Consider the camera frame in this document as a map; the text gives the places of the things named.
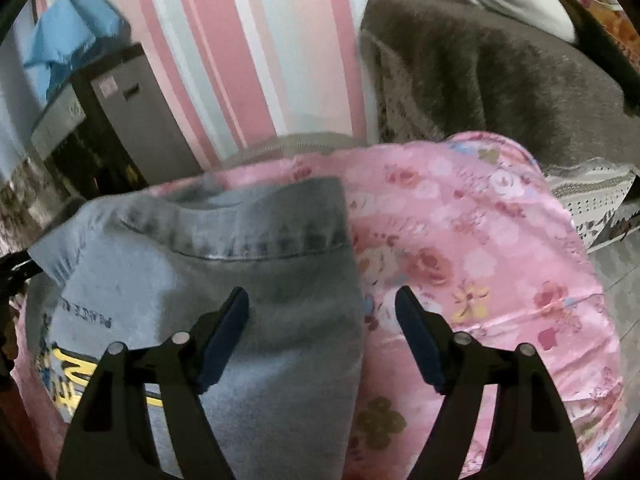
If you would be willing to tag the blue cloth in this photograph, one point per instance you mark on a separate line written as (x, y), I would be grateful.
(70, 35)

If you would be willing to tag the orange floral cloth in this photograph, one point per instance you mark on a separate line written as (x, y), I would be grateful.
(610, 5)

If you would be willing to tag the black cloth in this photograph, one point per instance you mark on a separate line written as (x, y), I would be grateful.
(600, 45)

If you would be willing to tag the pink floral bed sheet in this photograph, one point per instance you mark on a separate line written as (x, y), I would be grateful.
(475, 285)

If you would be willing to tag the dark cabinet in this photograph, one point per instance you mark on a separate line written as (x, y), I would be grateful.
(100, 160)

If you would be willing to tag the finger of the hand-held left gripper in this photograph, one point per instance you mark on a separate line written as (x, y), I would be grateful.
(15, 267)

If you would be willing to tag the grey box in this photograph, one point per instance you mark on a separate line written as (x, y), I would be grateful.
(135, 110)

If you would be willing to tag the grey fuzzy blanket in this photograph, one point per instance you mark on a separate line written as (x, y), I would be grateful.
(500, 70)

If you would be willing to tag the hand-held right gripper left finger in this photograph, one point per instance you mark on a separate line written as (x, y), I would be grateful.
(225, 340)

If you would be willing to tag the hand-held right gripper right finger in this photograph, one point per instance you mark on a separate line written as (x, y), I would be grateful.
(420, 340)

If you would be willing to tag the grey mattress edge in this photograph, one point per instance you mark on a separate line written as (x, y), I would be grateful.
(295, 142)

